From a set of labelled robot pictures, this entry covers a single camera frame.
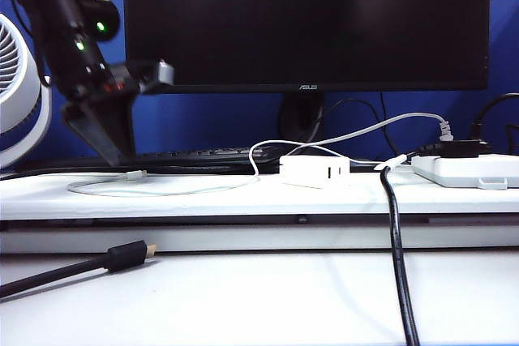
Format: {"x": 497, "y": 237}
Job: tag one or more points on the blue cubicle partition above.
{"x": 202, "y": 119}

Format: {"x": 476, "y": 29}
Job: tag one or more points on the black computer keyboard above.
{"x": 202, "y": 153}

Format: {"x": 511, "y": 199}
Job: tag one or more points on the black ASUS computer monitor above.
{"x": 304, "y": 18}

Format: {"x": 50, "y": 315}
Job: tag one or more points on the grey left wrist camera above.
{"x": 164, "y": 72}

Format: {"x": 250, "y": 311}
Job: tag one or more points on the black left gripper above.
{"x": 97, "y": 84}

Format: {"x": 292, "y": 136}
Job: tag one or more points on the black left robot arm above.
{"x": 61, "y": 9}

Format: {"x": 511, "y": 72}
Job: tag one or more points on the black monitor stand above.
{"x": 300, "y": 119}

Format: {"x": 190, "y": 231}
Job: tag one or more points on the white charging base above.
{"x": 304, "y": 172}

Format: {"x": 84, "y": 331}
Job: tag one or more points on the white power strip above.
{"x": 458, "y": 169}

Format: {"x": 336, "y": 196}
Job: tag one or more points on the white desk fan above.
{"x": 16, "y": 119}

